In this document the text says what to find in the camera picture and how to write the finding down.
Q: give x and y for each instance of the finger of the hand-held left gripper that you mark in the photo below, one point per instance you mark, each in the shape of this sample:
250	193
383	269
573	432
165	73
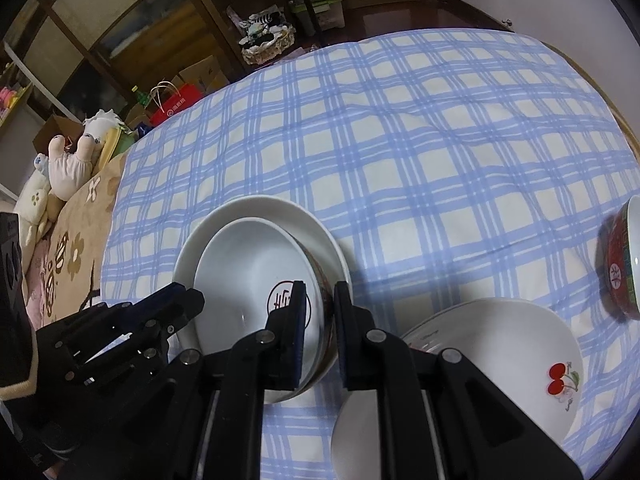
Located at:
125	360
150	305

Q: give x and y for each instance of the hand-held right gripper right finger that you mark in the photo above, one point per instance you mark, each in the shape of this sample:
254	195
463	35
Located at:
342	340

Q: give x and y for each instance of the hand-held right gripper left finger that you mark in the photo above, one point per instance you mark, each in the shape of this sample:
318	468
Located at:
299	340

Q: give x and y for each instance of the blue red patterned bowl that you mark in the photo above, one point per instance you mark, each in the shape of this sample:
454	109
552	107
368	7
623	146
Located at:
240	270

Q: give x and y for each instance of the white bowl with cartoon print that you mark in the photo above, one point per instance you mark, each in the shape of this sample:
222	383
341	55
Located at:
300	225

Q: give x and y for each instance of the small red patterned bowl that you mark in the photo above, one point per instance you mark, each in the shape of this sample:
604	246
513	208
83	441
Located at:
620	270

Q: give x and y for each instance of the pink quilt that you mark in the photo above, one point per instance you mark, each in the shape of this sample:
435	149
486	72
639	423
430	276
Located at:
35	305

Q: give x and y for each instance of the cream plush dog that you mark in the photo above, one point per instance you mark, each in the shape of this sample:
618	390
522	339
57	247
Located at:
32	200

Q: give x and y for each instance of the pink doll with white hair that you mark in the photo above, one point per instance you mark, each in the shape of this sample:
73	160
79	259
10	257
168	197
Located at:
75	165

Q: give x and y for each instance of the yellow green cushion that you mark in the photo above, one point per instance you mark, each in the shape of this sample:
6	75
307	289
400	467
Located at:
117	147

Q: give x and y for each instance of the cardboard box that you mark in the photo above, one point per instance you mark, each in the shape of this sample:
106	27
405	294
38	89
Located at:
205	75
55	132

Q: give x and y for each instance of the blue checked cloth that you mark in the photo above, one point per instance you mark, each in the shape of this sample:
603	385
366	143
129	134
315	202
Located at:
400	160

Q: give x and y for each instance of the red paper bag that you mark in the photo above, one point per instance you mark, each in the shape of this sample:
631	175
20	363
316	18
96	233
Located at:
175	107

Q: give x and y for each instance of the green bottle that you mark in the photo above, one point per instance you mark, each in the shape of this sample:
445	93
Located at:
140	96

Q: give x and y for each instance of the wicker basket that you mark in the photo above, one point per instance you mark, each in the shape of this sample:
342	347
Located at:
270	50

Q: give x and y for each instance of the wooden corner shelf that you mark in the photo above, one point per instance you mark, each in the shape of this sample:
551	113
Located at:
207	25

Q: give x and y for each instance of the wooden wardrobe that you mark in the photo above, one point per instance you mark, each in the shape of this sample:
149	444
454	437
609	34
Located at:
125	5

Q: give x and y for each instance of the black white plush toy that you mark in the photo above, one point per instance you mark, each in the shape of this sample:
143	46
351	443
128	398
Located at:
262	22

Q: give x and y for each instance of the clear plastic storage box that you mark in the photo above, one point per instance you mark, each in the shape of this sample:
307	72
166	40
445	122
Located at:
330	15

